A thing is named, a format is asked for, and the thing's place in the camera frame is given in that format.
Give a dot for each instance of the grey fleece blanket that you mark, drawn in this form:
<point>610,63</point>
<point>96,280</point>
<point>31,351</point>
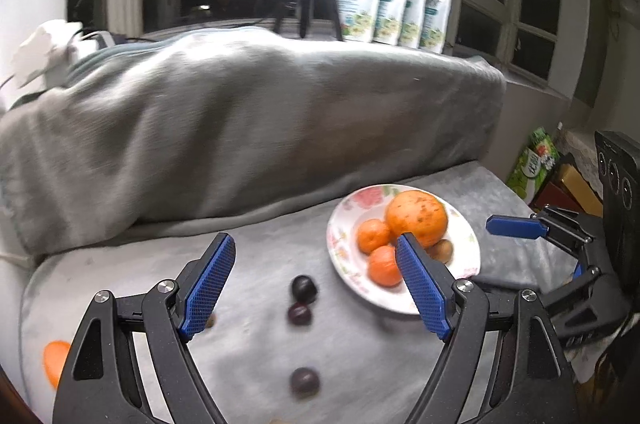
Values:
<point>250,129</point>

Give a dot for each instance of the green carton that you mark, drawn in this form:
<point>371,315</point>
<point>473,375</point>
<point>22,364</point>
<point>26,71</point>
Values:
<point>532,164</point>

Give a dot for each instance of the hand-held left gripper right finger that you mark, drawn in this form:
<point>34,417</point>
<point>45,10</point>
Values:
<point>425,284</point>

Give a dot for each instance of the white floral plate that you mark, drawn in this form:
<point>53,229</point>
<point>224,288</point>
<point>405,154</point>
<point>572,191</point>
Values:
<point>345,254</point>

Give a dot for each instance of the small mandarin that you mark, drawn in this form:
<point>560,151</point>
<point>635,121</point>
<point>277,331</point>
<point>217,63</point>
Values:
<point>372,235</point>
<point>384,266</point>

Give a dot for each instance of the brown cardboard box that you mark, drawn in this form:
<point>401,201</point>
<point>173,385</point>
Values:
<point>580,184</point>

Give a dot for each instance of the dark purple plum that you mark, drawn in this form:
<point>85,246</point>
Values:
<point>299,314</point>
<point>304,289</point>
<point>305,382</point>

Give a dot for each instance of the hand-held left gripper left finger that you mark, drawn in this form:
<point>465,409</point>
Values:
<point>207,284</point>

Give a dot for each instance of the dark red box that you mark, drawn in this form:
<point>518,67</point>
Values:
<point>555,199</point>

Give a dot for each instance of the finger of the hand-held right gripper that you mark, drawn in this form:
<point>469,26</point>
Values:
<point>500,280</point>
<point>515,226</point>

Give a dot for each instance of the large smooth orange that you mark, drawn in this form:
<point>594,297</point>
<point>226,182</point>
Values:
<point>54,359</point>

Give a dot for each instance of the large rough-skinned orange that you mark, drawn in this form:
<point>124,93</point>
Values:
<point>417,214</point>

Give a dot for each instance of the white power strip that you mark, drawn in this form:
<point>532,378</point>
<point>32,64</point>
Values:
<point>40,54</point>

